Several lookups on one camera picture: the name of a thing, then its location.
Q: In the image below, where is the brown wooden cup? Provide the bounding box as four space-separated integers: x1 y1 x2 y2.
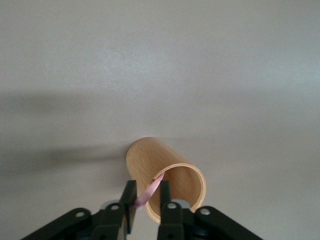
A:
124 136 208 224

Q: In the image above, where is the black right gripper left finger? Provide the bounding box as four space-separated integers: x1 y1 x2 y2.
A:
18 179 138 240

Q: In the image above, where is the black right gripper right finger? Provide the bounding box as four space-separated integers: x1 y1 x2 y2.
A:
157 179 264 240

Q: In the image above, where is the pink chopstick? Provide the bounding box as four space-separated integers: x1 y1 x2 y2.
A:
133 172 166 211

